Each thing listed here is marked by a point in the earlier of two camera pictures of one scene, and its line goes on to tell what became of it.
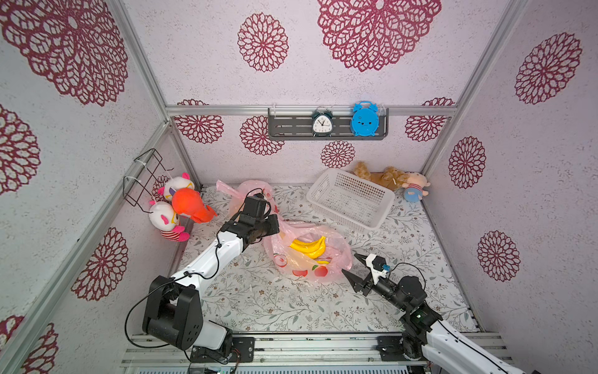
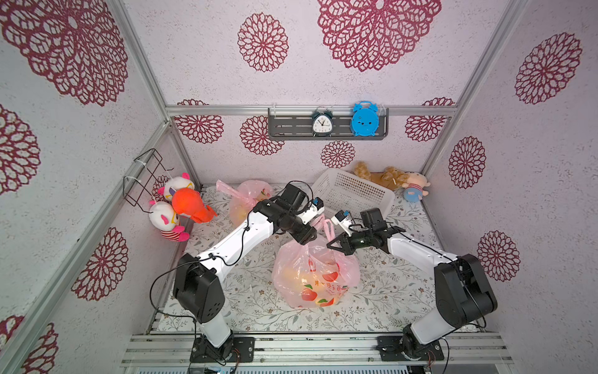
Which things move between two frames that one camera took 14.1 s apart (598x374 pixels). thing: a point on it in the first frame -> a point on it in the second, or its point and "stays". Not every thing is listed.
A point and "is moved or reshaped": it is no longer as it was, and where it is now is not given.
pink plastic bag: [250, 188] stays
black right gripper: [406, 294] -> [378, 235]
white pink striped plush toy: [163, 217] stays
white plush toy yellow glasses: [175, 184] stays
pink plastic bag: [304, 252] is moved or reshaped
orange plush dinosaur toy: [189, 202] stays
